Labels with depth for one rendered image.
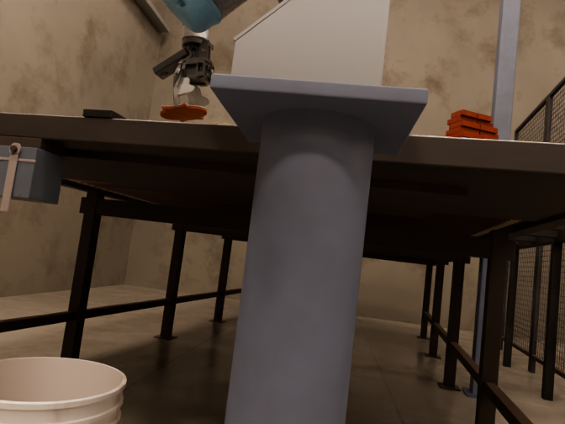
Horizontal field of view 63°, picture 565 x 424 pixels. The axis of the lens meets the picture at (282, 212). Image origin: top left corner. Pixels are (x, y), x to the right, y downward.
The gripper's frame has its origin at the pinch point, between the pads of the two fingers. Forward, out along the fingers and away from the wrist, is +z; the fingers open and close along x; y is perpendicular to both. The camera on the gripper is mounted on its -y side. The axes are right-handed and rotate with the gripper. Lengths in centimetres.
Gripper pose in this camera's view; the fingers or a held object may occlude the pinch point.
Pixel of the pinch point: (183, 111)
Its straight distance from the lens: 136.0
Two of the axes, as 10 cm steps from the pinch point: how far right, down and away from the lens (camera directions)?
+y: 9.6, 0.1, -2.7
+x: 2.6, 1.3, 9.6
